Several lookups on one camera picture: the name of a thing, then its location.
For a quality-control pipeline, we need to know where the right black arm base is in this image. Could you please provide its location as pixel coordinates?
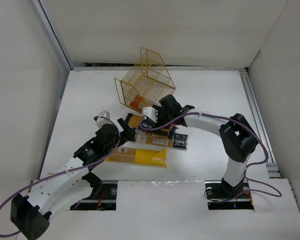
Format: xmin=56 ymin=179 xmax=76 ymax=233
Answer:
xmin=204 ymin=180 xmax=254 ymax=210

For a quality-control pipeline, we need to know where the yellow wire shelf rack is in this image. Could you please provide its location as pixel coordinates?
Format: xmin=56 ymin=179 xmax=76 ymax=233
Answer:
xmin=114 ymin=47 xmax=176 ymax=113

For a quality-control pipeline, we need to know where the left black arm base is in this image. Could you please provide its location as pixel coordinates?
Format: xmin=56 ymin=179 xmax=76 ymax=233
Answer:
xmin=70 ymin=172 xmax=118 ymax=211

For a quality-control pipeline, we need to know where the red spaghetti bag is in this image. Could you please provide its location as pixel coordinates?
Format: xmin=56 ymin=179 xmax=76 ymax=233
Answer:
xmin=129 ymin=95 xmax=149 ymax=110

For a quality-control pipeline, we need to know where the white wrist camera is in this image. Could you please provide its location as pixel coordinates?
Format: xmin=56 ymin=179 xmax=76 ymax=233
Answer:
xmin=141 ymin=106 xmax=158 ymax=123
xmin=93 ymin=110 xmax=110 ymax=129

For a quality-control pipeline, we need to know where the clear blue-end spaghetti bag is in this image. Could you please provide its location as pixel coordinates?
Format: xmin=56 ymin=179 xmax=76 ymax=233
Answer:
xmin=132 ymin=128 xmax=188 ymax=151

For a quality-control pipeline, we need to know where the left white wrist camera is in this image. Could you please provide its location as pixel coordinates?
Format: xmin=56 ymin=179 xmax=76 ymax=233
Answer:
xmin=93 ymin=110 xmax=110 ymax=129

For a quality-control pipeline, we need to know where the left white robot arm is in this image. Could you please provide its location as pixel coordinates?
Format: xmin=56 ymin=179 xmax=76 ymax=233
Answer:
xmin=10 ymin=116 xmax=135 ymax=240

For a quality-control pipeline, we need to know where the yellow spaghetti bag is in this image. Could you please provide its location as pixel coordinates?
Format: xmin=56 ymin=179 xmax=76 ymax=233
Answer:
xmin=105 ymin=146 xmax=168 ymax=168

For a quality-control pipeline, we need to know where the dark blue label spaghetti bag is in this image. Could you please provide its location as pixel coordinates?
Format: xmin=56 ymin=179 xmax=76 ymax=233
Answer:
xmin=124 ymin=112 xmax=178 ymax=137

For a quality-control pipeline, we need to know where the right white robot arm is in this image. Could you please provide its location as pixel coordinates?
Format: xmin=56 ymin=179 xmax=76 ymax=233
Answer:
xmin=152 ymin=94 xmax=258 ymax=197

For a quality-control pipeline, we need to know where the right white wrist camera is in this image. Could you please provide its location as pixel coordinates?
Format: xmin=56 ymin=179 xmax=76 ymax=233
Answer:
xmin=141 ymin=106 xmax=158 ymax=123

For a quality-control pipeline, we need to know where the right aluminium rail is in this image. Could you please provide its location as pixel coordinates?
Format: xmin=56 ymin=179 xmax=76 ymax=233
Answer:
xmin=239 ymin=68 xmax=282 ymax=179

